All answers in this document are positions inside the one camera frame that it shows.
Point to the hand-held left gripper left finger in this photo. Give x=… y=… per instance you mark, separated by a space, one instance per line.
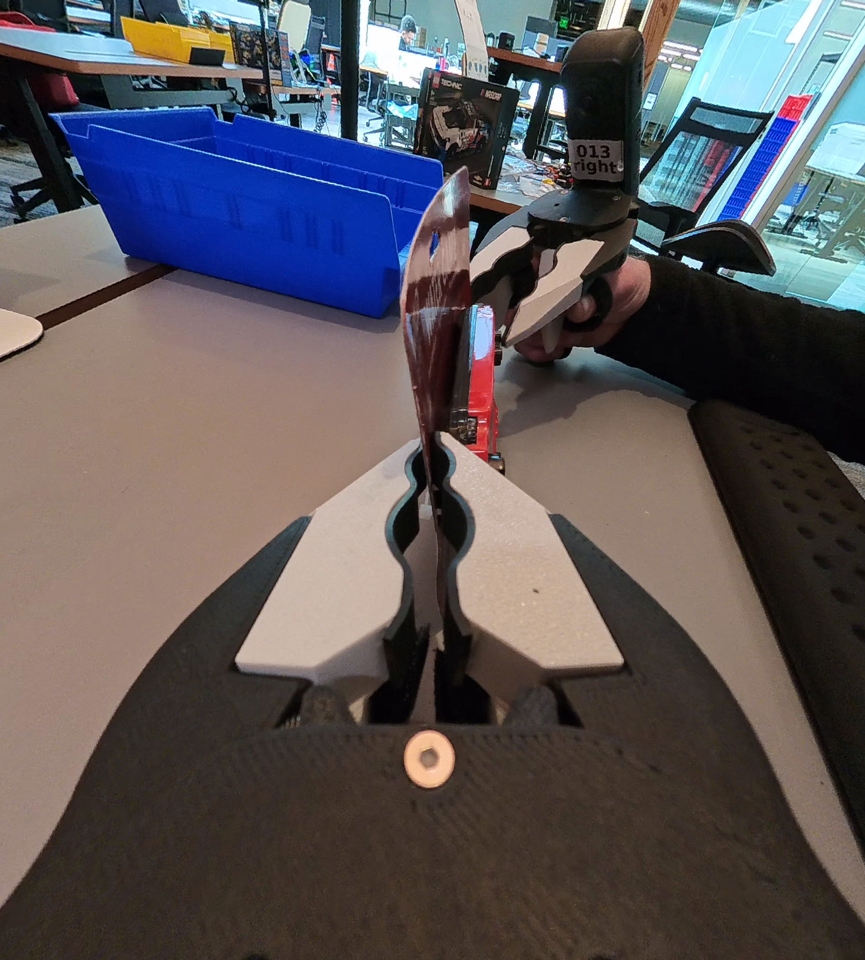
x=327 y=592

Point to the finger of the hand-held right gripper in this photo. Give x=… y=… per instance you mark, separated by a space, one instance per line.
x=496 y=251
x=560 y=277

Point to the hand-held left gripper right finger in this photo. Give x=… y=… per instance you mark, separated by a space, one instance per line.
x=530 y=592

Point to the red handheld toy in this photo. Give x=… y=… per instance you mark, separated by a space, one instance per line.
x=432 y=300

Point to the person's right forearm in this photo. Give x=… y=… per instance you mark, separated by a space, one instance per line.
x=740 y=337

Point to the person's right hand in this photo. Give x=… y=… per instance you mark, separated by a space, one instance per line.
x=627 y=300

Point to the wooden side table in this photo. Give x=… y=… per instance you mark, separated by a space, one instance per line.
x=500 y=199

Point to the black mesh back chair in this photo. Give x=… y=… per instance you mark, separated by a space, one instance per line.
x=702 y=157

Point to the black chair armrest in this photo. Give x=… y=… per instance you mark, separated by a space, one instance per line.
x=717 y=244

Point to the black printed box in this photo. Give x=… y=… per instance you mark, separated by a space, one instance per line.
x=462 y=127

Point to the stack of blue red crates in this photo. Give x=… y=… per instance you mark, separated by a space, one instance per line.
x=766 y=157

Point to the tan cardboard panel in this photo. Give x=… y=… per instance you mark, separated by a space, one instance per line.
x=471 y=37

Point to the black pole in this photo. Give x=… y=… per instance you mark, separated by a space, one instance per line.
x=350 y=67

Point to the blue plastic bin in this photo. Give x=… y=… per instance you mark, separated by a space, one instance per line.
x=252 y=217

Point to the yellow plastic bin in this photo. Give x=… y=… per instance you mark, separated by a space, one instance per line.
x=162 y=41

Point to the long wooden desk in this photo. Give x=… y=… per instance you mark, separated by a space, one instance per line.
x=65 y=49

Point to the wooden post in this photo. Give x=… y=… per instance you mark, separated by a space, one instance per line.
x=659 y=37

